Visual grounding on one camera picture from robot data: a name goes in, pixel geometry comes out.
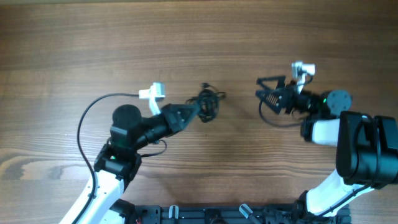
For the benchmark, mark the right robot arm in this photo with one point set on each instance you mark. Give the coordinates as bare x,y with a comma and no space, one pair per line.
366,146

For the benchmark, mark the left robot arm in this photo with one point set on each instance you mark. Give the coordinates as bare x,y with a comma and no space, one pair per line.
118,162

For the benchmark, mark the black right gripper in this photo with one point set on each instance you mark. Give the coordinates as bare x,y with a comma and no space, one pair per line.
289,99

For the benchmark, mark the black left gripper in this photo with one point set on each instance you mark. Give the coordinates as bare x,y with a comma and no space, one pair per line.
170,117

